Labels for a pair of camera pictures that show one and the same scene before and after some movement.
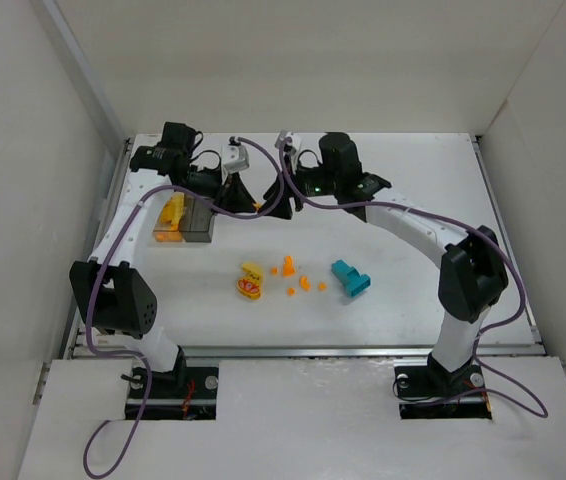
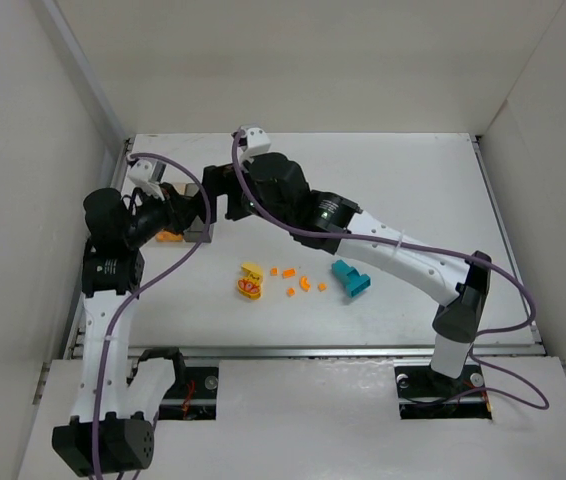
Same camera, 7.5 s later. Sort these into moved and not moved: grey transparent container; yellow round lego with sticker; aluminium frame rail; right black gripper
Moved: right black gripper
Not moved: grey transparent container; yellow round lego with sticker; aluminium frame rail
